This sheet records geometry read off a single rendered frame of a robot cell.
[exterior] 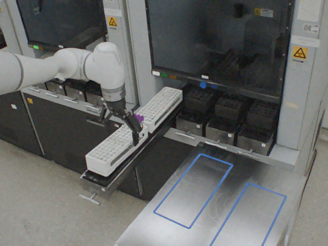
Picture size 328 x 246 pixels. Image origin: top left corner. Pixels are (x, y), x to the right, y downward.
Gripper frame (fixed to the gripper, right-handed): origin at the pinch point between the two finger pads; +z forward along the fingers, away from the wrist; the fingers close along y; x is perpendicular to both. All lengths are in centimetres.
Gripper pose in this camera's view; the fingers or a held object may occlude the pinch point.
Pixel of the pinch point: (122, 138)
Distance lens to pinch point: 150.6
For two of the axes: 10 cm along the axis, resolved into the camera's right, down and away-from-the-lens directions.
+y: 8.6, 2.5, -4.5
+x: 5.1, -5.5, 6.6
